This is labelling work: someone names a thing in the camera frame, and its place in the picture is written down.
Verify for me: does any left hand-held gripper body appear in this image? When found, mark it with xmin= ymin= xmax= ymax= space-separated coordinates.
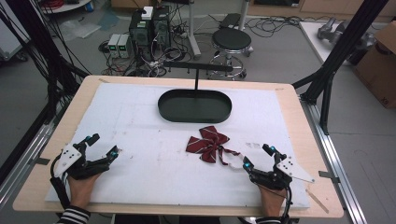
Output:
xmin=54 ymin=144 xmax=111 ymax=181

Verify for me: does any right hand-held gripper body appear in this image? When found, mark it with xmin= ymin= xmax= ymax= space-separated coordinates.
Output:
xmin=250 ymin=155 xmax=316 ymax=191

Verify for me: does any red striped bow tie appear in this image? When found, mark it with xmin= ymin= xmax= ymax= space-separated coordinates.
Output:
xmin=185 ymin=125 xmax=250 ymax=171

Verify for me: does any black oval tray stand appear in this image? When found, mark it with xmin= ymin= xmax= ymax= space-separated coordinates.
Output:
xmin=157 ymin=60 xmax=234 ymax=124

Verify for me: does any person's left hand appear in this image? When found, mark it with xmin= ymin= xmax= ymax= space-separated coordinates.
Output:
xmin=67 ymin=174 xmax=102 ymax=209

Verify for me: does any person's right hand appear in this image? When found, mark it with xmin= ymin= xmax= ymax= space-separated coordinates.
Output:
xmin=258 ymin=184 xmax=288 ymax=219

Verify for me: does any thin wooden stick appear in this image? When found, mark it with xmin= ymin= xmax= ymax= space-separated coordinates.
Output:
xmin=304 ymin=188 xmax=331 ymax=215

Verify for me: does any white table mat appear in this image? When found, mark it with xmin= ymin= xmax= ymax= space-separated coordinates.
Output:
xmin=44 ymin=81 xmax=311 ymax=210

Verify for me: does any wooden table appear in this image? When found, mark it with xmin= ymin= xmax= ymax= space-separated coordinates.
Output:
xmin=12 ymin=74 xmax=346 ymax=219

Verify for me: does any grey power supply unit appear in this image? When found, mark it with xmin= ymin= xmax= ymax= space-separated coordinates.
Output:
xmin=106 ymin=33 xmax=121 ymax=59
xmin=118 ymin=34 xmax=134 ymax=59

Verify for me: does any clear plastic sheet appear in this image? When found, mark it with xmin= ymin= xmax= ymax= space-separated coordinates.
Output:
xmin=58 ymin=18 xmax=103 ymax=40

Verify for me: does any black computer tower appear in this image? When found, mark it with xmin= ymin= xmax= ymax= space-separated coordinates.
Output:
xmin=151 ymin=5 xmax=172 ymax=50
xmin=128 ymin=8 xmax=155 ymax=62

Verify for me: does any black round stool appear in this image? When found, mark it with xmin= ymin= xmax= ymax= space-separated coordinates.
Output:
xmin=207 ymin=27 xmax=255 ymax=81

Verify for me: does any brown cardboard box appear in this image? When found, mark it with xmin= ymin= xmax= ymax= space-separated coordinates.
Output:
xmin=352 ymin=21 xmax=396 ymax=110

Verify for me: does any grey device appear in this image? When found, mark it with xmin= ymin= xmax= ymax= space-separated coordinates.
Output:
xmin=317 ymin=16 xmax=347 ymax=45

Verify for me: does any round white table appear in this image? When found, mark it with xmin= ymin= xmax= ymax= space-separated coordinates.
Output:
xmin=39 ymin=0 xmax=93 ymax=15

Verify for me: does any black flat device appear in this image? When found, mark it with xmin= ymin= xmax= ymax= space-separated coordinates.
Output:
xmin=219 ymin=12 xmax=243 ymax=31

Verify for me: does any white box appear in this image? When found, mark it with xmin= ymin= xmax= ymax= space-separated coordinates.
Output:
xmin=140 ymin=6 xmax=155 ymax=21

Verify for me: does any white desk leg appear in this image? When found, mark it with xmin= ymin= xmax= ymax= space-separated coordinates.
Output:
xmin=237 ymin=0 xmax=251 ymax=32
xmin=186 ymin=0 xmax=203 ymax=61

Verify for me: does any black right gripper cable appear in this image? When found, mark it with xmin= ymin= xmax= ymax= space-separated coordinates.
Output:
xmin=279 ymin=186 xmax=294 ymax=224

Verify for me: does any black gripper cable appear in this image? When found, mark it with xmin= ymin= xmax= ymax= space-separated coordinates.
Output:
xmin=279 ymin=186 xmax=294 ymax=224
xmin=49 ymin=154 xmax=72 ymax=210

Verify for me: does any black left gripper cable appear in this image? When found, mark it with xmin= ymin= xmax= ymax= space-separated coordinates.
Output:
xmin=49 ymin=154 xmax=72 ymax=210

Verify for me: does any aluminium rail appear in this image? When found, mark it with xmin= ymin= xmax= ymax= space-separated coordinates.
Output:
xmin=299 ymin=94 xmax=369 ymax=224
xmin=0 ymin=102 xmax=69 ymax=210

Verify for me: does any black frame with cables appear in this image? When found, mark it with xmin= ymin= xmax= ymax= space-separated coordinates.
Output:
xmin=0 ymin=0 xmax=92 ymax=125

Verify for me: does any black metal frame stand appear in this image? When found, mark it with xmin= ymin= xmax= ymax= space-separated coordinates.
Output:
xmin=291 ymin=0 xmax=390 ymax=136

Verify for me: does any tangle of floor cables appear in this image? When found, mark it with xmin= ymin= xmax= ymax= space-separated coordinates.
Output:
xmin=242 ymin=14 xmax=335 ymax=39

